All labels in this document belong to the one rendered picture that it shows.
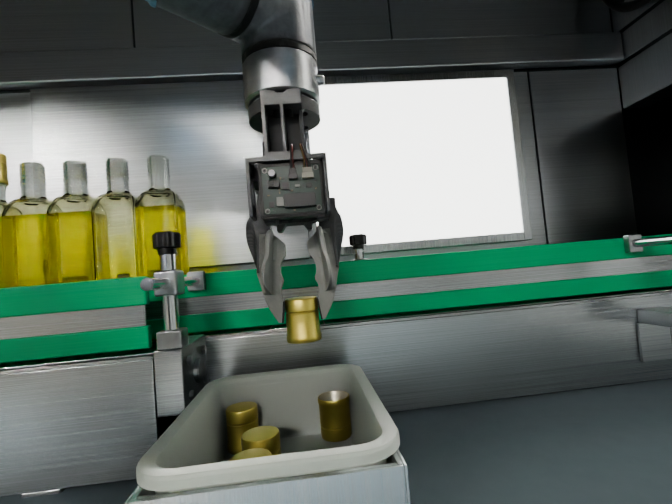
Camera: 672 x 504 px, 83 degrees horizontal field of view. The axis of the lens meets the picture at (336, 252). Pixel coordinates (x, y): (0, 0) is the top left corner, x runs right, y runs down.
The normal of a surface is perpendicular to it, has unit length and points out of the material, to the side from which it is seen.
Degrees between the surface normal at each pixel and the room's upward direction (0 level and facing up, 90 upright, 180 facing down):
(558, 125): 90
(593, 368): 90
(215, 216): 90
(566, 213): 90
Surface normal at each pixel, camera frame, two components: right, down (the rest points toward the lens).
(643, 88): -0.99, 0.08
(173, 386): 0.08, -0.06
